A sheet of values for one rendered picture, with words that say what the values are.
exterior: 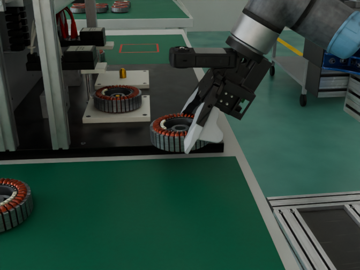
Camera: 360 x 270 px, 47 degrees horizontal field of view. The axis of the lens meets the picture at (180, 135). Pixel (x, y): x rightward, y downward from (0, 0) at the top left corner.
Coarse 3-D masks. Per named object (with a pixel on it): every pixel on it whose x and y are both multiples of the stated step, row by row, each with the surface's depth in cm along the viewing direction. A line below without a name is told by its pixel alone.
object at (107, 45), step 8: (80, 32) 112; (88, 32) 112; (96, 32) 112; (104, 32) 117; (64, 40) 112; (72, 40) 112; (80, 40) 112; (88, 40) 112; (96, 40) 113; (104, 40) 115; (96, 48) 114; (104, 48) 114; (112, 48) 115
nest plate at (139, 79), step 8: (112, 72) 126; (128, 72) 126; (136, 72) 126; (144, 72) 126; (96, 80) 118; (104, 80) 118; (112, 80) 118; (120, 80) 118; (128, 80) 118; (136, 80) 118; (144, 80) 118; (96, 88) 114
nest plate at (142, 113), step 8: (144, 96) 105; (88, 104) 100; (144, 104) 100; (88, 112) 95; (96, 112) 95; (104, 112) 95; (112, 112) 95; (120, 112) 95; (128, 112) 95; (136, 112) 95; (144, 112) 95; (88, 120) 92; (96, 120) 92; (104, 120) 92; (112, 120) 92; (120, 120) 92; (128, 120) 93; (136, 120) 93; (144, 120) 93
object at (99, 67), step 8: (72, 48) 93; (80, 48) 93; (88, 48) 93; (64, 56) 90; (72, 56) 90; (80, 56) 90; (88, 56) 90; (96, 56) 96; (32, 64) 90; (40, 64) 90; (64, 64) 90; (72, 64) 91; (80, 64) 91; (88, 64) 91; (96, 64) 96; (104, 64) 96; (88, 72) 92; (96, 72) 92; (104, 72) 92
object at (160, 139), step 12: (156, 120) 78; (168, 120) 79; (180, 120) 80; (192, 120) 79; (156, 132) 74; (168, 132) 73; (180, 132) 73; (156, 144) 75; (168, 144) 73; (180, 144) 73; (204, 144) 74
